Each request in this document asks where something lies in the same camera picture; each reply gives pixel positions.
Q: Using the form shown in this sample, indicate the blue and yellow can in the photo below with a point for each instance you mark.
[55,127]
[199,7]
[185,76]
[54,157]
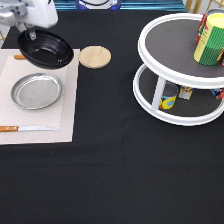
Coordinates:
[169,96]

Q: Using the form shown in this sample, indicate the wooden-handled fork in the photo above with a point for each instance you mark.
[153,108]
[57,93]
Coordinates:
[19,57]

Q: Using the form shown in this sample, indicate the black tablecloth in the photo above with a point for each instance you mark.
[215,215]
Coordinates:
[122,166]

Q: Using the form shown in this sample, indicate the beige placemat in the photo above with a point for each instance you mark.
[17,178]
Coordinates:
[59,115]

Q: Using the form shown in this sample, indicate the wooden-handled knife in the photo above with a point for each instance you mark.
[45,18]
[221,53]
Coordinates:
[25,128]

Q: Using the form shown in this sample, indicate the silver metal plate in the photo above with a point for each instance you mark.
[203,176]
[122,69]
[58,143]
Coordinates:
[36,91]

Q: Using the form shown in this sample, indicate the white two-tier lazy Susan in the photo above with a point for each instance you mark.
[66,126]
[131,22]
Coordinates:
[166,46]

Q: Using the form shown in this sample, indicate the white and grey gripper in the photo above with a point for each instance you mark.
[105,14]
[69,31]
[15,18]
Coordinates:
[26,14]

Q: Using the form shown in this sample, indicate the blue and white box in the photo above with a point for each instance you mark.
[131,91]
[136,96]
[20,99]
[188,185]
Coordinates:
[185,92]

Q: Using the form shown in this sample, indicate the black ribbed bowl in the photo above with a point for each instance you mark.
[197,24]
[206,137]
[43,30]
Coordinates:
[47,50]

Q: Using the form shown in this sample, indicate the round wooden coaster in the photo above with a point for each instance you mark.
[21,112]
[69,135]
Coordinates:
[94,57]

